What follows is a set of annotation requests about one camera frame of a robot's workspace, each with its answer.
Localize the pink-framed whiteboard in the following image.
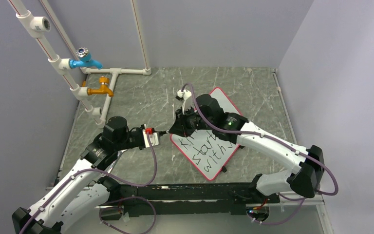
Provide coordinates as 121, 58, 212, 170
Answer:
170, 87, 240, 181

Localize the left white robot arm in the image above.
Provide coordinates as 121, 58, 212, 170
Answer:
12, 116, 167, 234

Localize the silver wrench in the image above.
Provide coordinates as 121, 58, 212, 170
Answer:
105, 151, 123, 173

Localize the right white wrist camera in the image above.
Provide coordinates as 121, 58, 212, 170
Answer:
176, 89, 193, 114

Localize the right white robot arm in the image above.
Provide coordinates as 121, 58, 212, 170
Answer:
169, 90, 325, 202

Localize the white pvc pipe frame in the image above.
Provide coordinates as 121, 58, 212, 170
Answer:
8, 0, 151, 128

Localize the purple cable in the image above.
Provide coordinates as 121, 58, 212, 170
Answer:
181, 83, 339, 226
19, 136, 158, 234

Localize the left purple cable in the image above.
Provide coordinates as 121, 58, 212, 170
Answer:
19, 136, 158, 234

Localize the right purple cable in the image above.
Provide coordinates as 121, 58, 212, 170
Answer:
181, 83, 339, 226

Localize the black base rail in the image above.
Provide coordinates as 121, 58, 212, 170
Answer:
102, 182, 280, 220

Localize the blue faucet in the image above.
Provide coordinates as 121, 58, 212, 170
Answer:
69, 47, 103, 69

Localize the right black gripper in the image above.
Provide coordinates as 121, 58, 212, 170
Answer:
169, 105, 214, 138

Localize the orange faucet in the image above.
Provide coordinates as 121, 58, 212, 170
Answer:
85, 76, 114, 97

